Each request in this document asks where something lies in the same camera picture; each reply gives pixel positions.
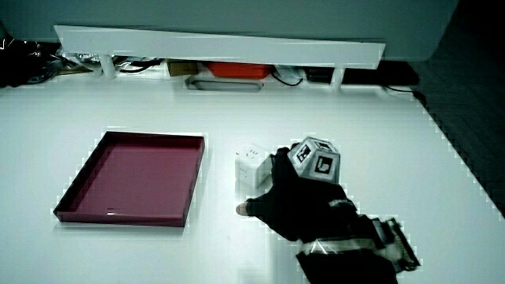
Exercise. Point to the person's right hand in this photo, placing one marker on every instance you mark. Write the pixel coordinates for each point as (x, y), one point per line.
(311, 205)

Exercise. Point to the white cube socket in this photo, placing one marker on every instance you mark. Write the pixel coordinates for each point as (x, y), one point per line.
(250, 165)

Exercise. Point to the orange box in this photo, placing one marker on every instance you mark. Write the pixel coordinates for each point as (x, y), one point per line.
(238, 69)

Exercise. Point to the maroon square tray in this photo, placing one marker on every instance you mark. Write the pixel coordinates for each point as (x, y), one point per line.
(134, 177)

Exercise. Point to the white desk shelf riser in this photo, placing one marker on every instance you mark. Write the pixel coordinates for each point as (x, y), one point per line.
(221, 47)

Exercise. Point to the brown cardboard box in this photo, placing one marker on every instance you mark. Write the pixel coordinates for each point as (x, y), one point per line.
(182, 68)

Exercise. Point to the black plastic bag heap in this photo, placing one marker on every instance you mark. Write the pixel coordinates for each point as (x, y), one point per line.
(23, 63)

